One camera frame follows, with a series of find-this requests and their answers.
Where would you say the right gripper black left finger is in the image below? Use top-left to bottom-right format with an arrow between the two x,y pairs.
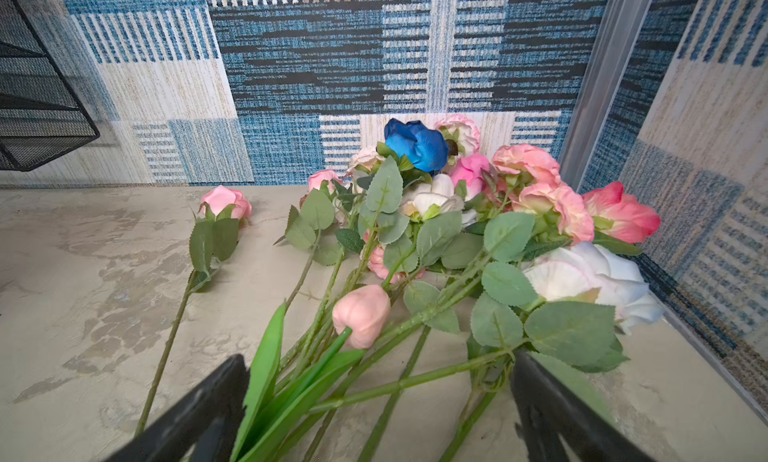
106,354 -> 249,462

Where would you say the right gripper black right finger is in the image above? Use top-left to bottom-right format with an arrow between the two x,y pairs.
511,350 -> 652,461

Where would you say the white and pale blue rose stem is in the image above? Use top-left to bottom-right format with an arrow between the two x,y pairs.
310,242 -> 662,414

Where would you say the small pink rosebud stem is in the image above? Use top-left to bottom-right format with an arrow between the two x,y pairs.
134,186 -> 252,437

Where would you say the pink peony double stem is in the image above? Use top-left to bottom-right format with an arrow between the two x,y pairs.
362,145 -> 595,348

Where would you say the dark pink rose stem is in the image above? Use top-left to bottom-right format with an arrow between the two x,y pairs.
521,181 -> 662,262

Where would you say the cream white rose stem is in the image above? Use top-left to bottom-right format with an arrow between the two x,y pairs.
355,174 -> 476,271

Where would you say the pale pink rose back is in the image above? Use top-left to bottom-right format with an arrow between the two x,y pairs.
434,114 -> 481,156

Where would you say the black wire mesh shelf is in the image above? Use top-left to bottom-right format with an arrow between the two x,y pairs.
1,0 -> 100,172

